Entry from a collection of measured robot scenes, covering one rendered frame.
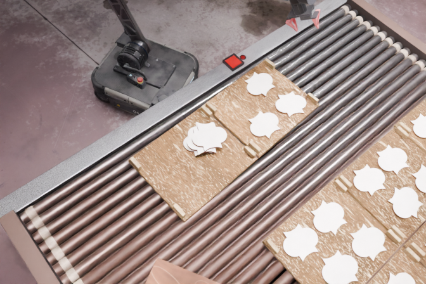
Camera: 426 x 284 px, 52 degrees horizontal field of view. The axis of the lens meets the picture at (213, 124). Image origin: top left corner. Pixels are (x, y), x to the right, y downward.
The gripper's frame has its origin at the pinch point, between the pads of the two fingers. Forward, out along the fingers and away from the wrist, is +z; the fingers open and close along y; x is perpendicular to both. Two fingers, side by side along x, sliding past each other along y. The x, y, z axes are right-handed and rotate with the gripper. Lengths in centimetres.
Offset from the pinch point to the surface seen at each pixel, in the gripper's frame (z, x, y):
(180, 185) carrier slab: 10, -80, -34
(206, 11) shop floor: 51, 112, -136
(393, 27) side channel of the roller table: 41, 48, 22
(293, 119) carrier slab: 26.6, -29.9, -6.2
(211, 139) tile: 7, -58, -28
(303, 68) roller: 25.3, 2.7, -10.3
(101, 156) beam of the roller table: -7, -81, -65
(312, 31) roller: 23.6, 29.3, -12.4
